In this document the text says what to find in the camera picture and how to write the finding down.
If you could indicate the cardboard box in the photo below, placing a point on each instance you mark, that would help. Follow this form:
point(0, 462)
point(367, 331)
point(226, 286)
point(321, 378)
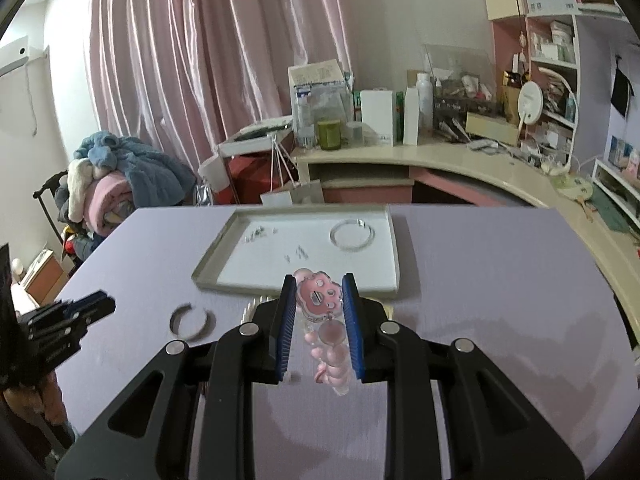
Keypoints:
point(45, 280)

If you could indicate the narrow green box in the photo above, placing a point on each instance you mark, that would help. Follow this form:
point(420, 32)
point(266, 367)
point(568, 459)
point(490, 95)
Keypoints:
point(399, 115)

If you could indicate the person's left hand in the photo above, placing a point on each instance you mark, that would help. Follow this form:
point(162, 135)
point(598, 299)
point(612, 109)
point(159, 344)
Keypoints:
point(35, 402)

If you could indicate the white fluffy blanket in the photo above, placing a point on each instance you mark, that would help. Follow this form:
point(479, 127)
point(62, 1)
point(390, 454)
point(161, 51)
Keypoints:
point(80, 185)

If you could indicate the black hanging pouch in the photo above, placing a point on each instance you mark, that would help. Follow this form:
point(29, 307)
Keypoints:
point(621, 90)

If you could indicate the white chair back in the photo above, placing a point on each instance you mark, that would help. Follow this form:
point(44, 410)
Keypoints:
point(215, 175)

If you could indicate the gold box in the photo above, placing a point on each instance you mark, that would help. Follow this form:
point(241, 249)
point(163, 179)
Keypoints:
point(510, 100)

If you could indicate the blue fleece blanket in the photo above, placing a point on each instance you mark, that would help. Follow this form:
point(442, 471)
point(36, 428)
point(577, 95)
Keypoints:
point(145, 165)

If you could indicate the white plastic bottle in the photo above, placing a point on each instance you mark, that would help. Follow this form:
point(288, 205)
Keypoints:
point(424, 95)

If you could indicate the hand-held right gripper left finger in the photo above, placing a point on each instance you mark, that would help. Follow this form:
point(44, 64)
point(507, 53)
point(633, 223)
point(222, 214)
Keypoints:
point(283, 332)

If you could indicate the shallow grey cardboard tray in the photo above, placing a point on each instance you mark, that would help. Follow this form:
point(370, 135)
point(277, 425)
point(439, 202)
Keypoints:
point(300, 280)

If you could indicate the wide white box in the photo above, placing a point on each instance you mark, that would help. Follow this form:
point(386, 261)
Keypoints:
point(376, 117)

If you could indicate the pink curtain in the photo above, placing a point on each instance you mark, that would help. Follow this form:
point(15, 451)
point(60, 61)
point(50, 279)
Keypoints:
point(200, 60)

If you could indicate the round green hand fan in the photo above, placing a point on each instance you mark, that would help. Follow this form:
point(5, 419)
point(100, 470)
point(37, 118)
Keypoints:
point(572, 187)

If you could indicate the thin silver bangle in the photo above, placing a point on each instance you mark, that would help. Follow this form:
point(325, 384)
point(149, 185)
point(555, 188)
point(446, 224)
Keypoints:
point(333, 240)

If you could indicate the pink and white shelf unit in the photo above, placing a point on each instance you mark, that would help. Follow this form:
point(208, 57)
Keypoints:
point(555, 45)

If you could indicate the small clear jar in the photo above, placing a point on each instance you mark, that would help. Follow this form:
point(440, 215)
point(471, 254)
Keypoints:
point(354, 132)

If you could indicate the black chair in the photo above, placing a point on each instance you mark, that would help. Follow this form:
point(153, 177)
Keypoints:
point(47, 195)

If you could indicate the clear bag of packets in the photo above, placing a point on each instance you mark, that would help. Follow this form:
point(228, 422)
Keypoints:
point(320, 95)

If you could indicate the pink folded blanket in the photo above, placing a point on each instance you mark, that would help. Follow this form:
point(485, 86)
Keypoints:
point(107, 205)

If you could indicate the cream curved desk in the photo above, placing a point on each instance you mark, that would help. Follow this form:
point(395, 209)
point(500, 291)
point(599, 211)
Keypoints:
point(450, 160)

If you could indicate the flat beige box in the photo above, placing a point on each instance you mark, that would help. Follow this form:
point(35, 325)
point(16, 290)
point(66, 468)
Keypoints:
point(492, 127)

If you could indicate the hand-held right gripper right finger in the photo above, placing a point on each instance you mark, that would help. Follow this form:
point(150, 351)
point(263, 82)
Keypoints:
point(351, 332)

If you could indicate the small silver earrings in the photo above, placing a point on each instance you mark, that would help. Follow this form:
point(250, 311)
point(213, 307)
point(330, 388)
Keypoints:
point(256, 233)
point(299, 252)

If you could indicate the tall white box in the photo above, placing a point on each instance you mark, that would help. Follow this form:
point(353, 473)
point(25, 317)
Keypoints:
point(410, 117)

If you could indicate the green glass jar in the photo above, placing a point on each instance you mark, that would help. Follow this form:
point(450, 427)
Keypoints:
point(329, 136)

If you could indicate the clear acrylic cosmetics organizer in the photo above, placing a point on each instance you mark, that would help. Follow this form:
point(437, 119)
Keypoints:
point(462, 90)

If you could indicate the round white mirror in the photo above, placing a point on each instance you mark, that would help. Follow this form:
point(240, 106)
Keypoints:
point(530, 105)

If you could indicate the white air conditioner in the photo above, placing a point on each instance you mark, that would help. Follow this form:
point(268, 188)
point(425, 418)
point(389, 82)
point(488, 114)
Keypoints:
point(12, 57)

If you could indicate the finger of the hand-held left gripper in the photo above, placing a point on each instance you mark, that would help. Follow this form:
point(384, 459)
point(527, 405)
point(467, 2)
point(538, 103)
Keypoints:
point(90, 302)
point(60, 342)

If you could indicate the white desk lamp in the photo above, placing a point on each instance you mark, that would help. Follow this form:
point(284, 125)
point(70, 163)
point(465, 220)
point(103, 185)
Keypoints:
point(575, 125)

